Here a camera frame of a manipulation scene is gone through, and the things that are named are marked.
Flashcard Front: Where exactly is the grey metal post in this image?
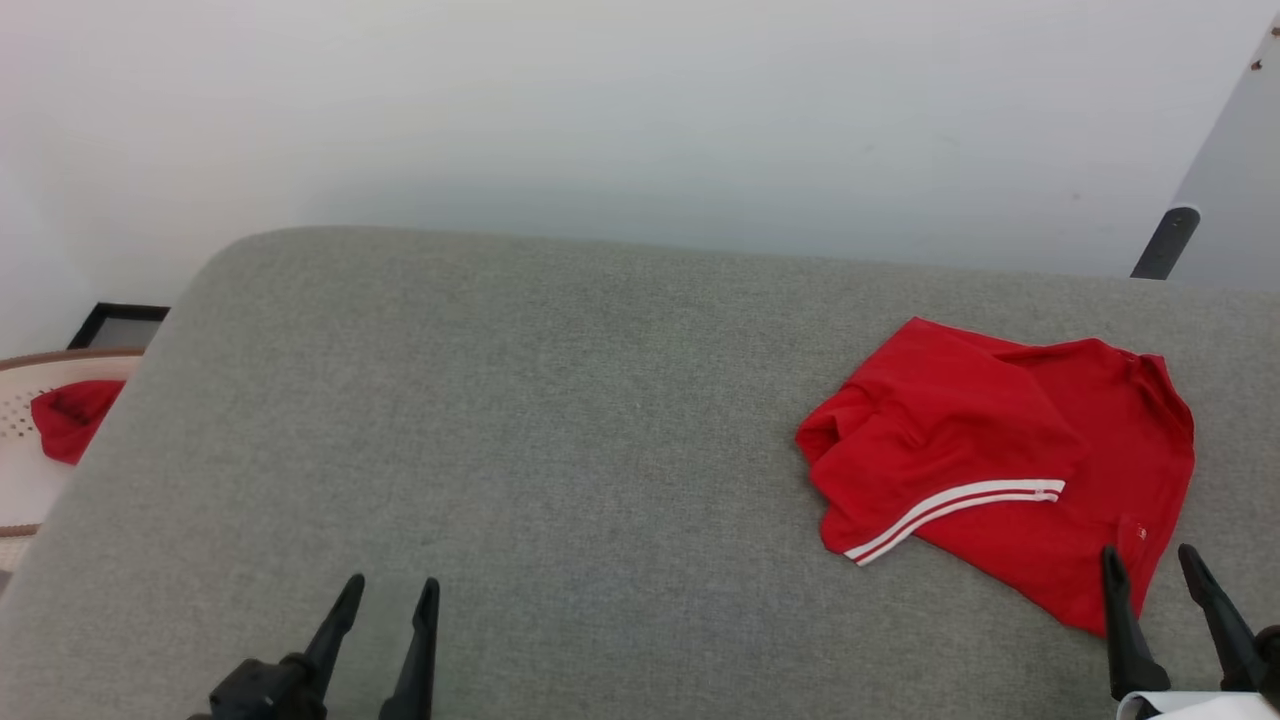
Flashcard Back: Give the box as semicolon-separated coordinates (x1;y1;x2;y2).
1168;15;1280;293

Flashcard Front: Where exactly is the cream laundry basket brown rim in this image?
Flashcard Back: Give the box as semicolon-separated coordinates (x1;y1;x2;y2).
0;348;146;541

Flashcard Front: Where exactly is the red cloth in basket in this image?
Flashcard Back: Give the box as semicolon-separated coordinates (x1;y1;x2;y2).
30;379;128;467

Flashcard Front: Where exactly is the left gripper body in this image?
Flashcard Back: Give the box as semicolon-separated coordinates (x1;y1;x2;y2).
190;655;329;720

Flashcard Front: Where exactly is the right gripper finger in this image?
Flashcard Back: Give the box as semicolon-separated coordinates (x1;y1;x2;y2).
1177;544;1267;692
1101;545;1172;701

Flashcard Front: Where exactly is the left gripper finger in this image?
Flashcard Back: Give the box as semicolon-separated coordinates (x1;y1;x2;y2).
300;573;366;683
378;577;441;720

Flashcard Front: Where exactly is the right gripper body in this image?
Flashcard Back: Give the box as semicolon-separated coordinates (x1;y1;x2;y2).
1117;625;1280;720

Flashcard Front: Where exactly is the dark grey rounded bracket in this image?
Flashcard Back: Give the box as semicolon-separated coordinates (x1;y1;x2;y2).
1130;205;1202;281

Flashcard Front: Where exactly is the red garment with white stripes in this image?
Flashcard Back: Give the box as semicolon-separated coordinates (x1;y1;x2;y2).
795;317;1196;638

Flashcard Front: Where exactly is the black rectangular frame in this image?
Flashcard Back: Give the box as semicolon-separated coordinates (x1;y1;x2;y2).
67;302;171;351

